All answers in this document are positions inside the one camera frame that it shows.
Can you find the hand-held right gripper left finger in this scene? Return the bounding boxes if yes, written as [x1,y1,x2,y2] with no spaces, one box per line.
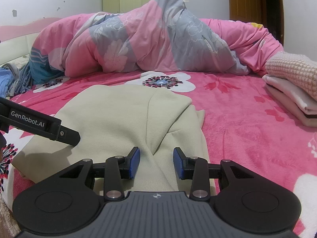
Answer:
[59,146,141,201]

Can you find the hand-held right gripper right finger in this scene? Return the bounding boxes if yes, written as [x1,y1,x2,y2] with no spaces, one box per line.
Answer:
[173,147,253,201]

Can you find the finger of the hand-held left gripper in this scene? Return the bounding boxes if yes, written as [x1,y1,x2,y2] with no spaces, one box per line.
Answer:
[59,125,81,147]

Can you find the beige jacket with black trim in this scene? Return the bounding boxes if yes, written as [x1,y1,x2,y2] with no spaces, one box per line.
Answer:
[12,84,216,196]

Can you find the blue grey striped cloth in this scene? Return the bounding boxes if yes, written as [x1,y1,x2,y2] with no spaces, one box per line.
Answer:
[13,66,34,95]

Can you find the light blue cloth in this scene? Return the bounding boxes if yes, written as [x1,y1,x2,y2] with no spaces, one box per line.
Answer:
[0,69,15,98]

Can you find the pink floral fleece blanket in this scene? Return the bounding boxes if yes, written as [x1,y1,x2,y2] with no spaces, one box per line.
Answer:
[0,71,317,236]

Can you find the pink white headboard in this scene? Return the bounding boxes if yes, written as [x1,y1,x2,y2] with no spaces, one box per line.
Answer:
[0,17,62,68]

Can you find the pink grey floral quilt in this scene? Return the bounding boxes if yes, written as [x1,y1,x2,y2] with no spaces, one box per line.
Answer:
[28,0,284,80]

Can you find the brown wooden door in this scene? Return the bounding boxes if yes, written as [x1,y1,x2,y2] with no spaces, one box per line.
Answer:
[227,0,285,47]

